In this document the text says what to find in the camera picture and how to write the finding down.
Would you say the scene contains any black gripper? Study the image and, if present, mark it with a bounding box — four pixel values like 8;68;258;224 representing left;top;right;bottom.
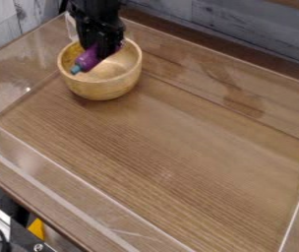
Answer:
67;0;124;60

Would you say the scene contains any purple toy eggplant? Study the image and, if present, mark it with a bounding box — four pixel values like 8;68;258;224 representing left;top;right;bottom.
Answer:
71;41;124;75

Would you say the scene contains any brown wooden bowl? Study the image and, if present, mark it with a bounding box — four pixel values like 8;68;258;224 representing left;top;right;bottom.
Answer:
56;38;143;100

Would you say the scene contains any clear acrylic back barrier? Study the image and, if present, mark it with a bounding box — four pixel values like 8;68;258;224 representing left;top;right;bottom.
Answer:
124;19;299;139

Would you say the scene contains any clear acrylic barrier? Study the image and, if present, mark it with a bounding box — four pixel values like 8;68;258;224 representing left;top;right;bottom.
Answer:
124;19;299;139
0;127;194;252

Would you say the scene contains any clear acrylic front barrier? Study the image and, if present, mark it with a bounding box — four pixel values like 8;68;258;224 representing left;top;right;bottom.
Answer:
0;127;194;252

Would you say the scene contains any yellow black device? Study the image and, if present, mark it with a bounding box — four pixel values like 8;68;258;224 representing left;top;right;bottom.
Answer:
6;218;58;252

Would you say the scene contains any clear acrylic corner bracket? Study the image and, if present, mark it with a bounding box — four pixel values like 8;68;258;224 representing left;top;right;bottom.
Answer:
64;12;79;41

